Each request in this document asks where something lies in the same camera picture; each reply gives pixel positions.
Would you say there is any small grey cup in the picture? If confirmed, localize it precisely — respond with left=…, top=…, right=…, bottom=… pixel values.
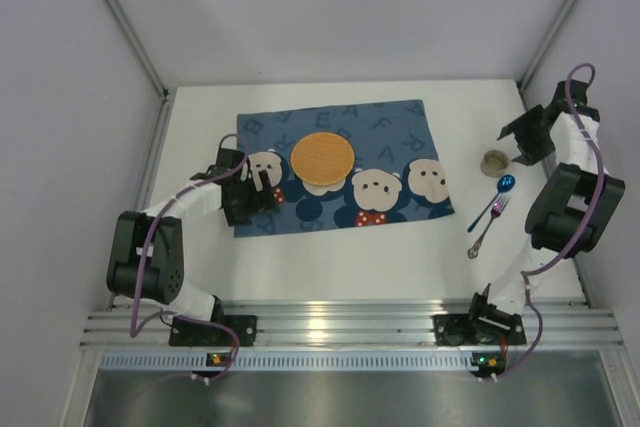
left=480, top=149, right=511, bottom=178

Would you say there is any blue spoon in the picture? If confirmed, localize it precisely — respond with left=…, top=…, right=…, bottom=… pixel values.
left=467, top=174, right=516, bottom=233

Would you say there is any purple fork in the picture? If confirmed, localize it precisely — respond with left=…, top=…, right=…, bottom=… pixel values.
left=467, top=195, right=510, bottom=259

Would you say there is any round woven orange plate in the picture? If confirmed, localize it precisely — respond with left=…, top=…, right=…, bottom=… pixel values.
left=290, top=132, right=355, bottom=186

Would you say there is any blue cartoon placemat cloth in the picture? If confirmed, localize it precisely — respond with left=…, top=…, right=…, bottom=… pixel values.
left=234, top=99, right=454, bottom=238

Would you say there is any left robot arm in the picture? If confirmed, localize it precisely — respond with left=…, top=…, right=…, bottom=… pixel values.
left=106, top=165, right=278, bottom=322

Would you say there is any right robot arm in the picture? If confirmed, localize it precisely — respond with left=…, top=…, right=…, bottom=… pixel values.
left=468, top=101, right=626, bottom=336

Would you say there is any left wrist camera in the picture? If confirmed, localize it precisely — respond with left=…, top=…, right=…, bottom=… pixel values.
left=215, top=147, right=248, bottom=176

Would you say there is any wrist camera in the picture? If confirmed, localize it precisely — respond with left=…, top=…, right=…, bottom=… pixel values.
left=215, top=147, right=248, bottom=176
left=549, top=80, right=600, bottom=122

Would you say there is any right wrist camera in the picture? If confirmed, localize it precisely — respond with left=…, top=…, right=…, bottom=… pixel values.
left=549, top=80, right=600, bottom=122

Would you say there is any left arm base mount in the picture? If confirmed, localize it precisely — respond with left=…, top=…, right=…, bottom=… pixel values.
left=168, top=315, right=258, bottom=347

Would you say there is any left aluminium frame post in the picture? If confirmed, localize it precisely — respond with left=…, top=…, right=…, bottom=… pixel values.
left=102, top=0, right=169, bottom=99

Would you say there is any aluminium frame post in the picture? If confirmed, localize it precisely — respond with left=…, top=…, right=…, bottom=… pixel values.
left=516, top=0, right=581, bottom=95
left=102, top=0, right=169, bottom=99

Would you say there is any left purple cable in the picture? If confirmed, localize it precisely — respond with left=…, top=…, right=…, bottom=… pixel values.
left=129, top=132, right=251, bottom=383

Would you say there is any right aluminium frame post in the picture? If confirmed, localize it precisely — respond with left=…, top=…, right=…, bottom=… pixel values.
left=516, top=0, right=581, bottom=95

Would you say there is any aluminium front rail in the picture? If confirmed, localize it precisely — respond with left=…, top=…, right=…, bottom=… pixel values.
left=80, top=300, right=623, bottom=350

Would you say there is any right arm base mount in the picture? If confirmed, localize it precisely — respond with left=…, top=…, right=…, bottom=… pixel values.
left=433, top=314, right=526, bottom=347

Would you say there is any slotted cable duct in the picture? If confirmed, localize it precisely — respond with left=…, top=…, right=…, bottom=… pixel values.
left=100, top=349, right=503, bottom=372

